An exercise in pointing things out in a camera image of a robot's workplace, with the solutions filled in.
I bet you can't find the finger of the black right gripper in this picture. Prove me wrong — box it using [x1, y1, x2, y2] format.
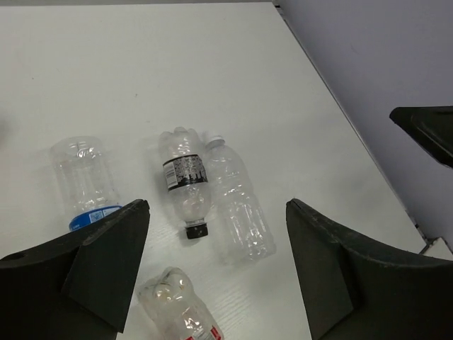
[389, 106, 453, 165]

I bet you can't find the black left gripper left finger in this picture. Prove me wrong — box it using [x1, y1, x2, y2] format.
[1, 199, 150, 339]

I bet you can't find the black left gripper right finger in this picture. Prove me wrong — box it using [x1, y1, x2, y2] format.
[286, 199, 452, 339]

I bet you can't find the clear bottle blue label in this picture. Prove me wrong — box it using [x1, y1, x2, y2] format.
[50, 136, 122, 232]

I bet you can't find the clear bottle white cap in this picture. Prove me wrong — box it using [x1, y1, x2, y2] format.
[202, 131, 277, 264]

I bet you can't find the clear bottle black label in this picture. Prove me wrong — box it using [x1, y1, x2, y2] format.
[159, 127, 212, 239]

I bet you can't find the clear bottle red label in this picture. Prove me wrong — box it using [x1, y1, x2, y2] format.
[137, 267, 224, 340]

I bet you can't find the aluminium table edge rail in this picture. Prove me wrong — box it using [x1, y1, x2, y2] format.
[280, 1, 452, 244]

